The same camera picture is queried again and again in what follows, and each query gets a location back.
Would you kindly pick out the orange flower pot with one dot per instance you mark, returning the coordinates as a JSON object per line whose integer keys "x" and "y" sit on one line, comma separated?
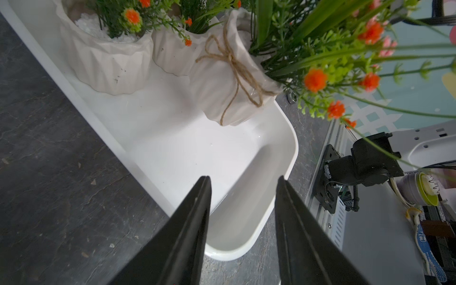
{"x": 178, "y": 45}
{"x": 109, "y": 43}

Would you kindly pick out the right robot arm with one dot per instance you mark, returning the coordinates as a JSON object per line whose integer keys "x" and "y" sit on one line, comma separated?
{"x": 375, "y": 159}

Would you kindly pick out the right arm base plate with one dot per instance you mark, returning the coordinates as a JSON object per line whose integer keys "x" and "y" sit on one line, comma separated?
{"x": 327, "y": 191}

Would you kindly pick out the pink flower pot twine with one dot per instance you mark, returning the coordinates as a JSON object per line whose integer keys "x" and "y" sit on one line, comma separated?
{"x": 318, "y": 50}

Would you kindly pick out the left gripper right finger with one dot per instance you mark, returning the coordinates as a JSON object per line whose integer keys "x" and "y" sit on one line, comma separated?
{"x": 306, "y": 254}

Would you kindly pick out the white storage tray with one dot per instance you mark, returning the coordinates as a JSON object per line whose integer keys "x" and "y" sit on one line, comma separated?
{"x": 167, "y": 143}

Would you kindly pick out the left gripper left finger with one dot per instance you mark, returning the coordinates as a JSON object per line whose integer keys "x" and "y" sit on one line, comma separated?
{"x": 175, "y": 254}

